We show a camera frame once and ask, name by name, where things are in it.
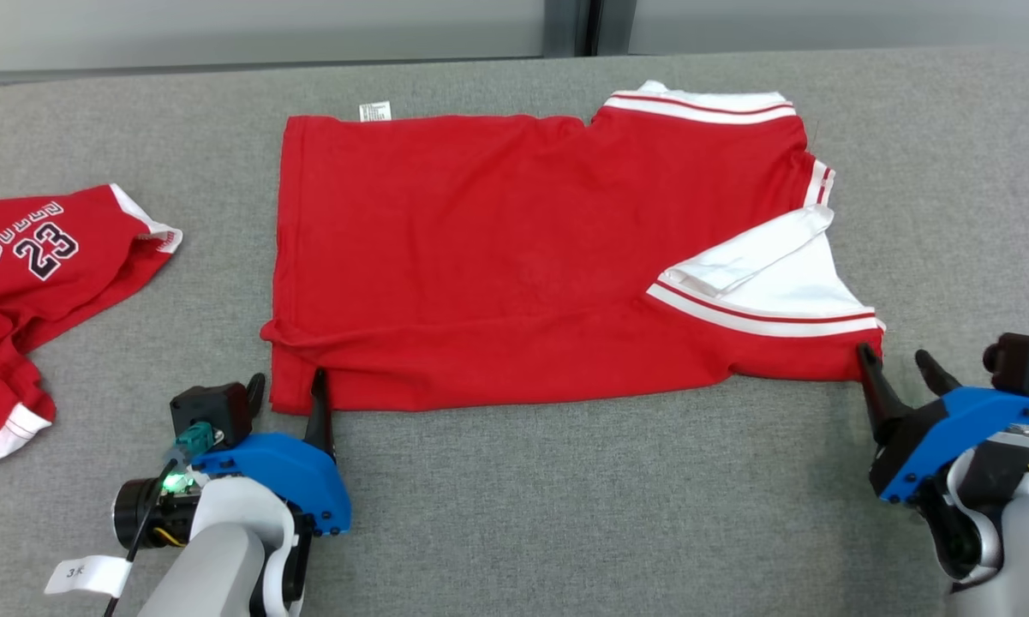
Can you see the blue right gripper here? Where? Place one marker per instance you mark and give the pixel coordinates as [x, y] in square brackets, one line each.
[942, 441]

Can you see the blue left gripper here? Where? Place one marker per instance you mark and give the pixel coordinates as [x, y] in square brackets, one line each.
[283, 476]

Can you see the red white-trimmed shirt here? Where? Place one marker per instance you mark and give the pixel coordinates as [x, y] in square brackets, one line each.
[480, 257]

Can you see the red Bulls 23 jersey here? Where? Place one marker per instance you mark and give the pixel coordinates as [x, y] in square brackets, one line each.
[51, 291]

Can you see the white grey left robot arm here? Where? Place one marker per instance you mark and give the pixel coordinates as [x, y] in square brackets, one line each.
[223, 557]

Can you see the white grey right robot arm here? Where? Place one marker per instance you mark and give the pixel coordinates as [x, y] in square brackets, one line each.
[1011, 540]

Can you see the grey cylinder bumper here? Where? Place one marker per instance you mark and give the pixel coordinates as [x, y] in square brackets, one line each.
[565, 26]
[619, 26]

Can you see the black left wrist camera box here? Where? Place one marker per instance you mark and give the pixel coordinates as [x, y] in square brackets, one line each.
[212, 411]

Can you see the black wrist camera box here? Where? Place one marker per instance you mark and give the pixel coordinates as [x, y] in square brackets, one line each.
[1024, 364]
[212, 411]

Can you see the teal left camera connector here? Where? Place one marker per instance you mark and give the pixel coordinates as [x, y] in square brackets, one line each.
[197, 439]

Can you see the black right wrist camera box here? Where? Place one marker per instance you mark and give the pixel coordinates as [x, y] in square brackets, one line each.
[1024, 364]

